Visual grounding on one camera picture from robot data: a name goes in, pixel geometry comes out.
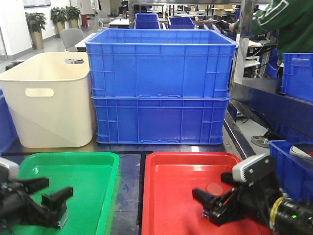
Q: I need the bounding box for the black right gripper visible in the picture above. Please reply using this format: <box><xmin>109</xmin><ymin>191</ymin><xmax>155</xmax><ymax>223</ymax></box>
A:
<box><xmin>192</xmin><ymin>172</ymin><xmax>284</xmax><ymax>226</ymax></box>

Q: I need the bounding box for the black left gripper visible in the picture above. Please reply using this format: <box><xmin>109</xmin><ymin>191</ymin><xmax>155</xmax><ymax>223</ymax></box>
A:
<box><xmin>0</xmin><ymin>177</ymin><xmax>73</xmax><ymax>227</ymax></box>

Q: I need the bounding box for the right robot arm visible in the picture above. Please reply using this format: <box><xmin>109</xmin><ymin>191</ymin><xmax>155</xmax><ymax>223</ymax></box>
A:
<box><xmin>192</xmin><ymin>171</ymin><xmax>313</xmax><ymax>235</ymax></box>

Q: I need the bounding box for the green tray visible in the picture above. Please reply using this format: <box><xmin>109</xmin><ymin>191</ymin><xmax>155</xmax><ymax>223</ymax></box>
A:
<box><xmin>2</xmin><ymin>152</ymin><xmax>119</xmax><ymax>235</ymax></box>

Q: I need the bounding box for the red tray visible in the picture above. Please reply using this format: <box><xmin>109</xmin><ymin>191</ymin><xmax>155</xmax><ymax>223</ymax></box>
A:
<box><xmin>141</xmin><ymin>152</ymin><xmax>269</xmax><ymax>235</ymax></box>

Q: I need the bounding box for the blue bin right foreground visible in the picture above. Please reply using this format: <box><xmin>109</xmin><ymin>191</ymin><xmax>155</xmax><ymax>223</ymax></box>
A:
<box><xmin>269</xmin><ymin>140</ymin><xmax>313</xmax><ymax>203</ymax></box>

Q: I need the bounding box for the lower stacked blue crate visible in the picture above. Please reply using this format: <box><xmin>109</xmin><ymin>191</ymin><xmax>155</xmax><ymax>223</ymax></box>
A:
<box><xmin>92</xmin><ymin>96</ymin><xmax>229</xmax><ymax>145</ymax></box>

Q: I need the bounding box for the stacked blue crate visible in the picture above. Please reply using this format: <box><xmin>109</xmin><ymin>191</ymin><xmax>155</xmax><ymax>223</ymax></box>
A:
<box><xmin>92</xmin><ymin>96</ymin><xmax>229</xmax><ymax>145</ymax></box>
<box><xmin>86</xmin><ymin>28</ymin><xmax>236</xmax><ymax>98</ymax></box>

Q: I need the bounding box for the cream plastic basket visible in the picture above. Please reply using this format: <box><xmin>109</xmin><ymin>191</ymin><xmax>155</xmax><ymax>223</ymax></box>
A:
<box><xmin>0</xmin><ymin>52</ymin><xmax>96</xmax><ymax>148</ymax></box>

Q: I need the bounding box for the blue bin right side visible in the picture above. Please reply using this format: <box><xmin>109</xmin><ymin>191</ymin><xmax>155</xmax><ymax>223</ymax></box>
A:
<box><xmin>282</xmin><ymin>53</ymin><xmax>313</xmax><ymax>103</ymax></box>

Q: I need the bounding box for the upper stacked blue crate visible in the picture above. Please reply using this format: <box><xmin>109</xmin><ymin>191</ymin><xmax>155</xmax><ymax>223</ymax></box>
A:
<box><xmin>86</xmin><ymin>28</ymin><xmax>236</xmax><ymax>98</ymax></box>

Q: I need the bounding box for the grey office chair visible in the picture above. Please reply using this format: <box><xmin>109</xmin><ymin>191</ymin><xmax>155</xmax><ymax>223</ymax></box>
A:
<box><xmin>60</xmin><ymin>28</ymin><xmax>84</xmax><ymax>52</ymax></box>

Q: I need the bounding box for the potted green plant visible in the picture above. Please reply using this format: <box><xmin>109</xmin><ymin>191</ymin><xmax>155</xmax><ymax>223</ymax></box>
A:
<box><xmin>25</xmin><ymin>12</ymin><xmax>46</xmax><ymax>49</ymax></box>

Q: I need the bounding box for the person in green jacket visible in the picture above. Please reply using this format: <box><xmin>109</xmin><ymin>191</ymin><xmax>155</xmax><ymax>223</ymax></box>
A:
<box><xmin>228</xmin><ymin>0</ymin><xmax>313</xmax><ymax>149</ymax></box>

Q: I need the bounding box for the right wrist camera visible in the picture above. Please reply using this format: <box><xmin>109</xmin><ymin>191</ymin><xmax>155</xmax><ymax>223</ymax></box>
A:
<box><xmin>231</xmin><ymin>154</ymin><xmax>277</xmax><ymax>187</ymax></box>

